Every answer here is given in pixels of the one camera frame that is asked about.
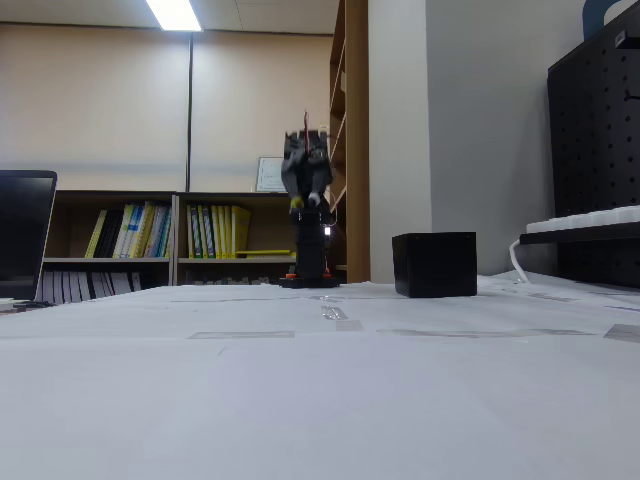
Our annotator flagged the black vertical pole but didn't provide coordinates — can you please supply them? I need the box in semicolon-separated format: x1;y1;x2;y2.
185;32;195;194

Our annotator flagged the black pegboard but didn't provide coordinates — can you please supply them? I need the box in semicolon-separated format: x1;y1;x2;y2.
546;4;640;290

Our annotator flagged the ceiling light panel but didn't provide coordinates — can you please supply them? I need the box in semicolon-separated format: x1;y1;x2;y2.
144;0;204;33

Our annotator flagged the black box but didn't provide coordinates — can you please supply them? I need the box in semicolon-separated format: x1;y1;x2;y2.
391;231;478;299

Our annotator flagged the blue chair back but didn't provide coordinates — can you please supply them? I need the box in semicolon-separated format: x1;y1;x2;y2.
583;0;632;41

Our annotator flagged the tall wooden bookshelf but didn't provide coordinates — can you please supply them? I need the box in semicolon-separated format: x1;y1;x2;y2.
328;0;370;285

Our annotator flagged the slanted yellow book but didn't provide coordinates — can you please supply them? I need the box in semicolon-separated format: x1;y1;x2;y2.
83;209;109;260

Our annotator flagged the white keyboard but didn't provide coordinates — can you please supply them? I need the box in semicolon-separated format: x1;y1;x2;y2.
525;204;640;235

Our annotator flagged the framed white notice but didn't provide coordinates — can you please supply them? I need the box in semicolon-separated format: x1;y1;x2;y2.
255;156;289;194

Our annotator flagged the low wooden bookshelf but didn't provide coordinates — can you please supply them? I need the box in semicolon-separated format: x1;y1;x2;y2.
42;189;179;304
172;191;301;287

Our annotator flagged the white paper table cover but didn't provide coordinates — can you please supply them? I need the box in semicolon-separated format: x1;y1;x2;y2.
0;281;640;480

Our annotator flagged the long clear tape strip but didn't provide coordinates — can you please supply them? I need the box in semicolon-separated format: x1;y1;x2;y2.
375;328;597;339

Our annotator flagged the wide yellow binder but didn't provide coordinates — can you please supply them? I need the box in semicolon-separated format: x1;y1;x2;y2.
230;204;253;260

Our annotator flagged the black laptop screen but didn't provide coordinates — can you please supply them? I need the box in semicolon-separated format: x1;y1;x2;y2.
0;169;59;301

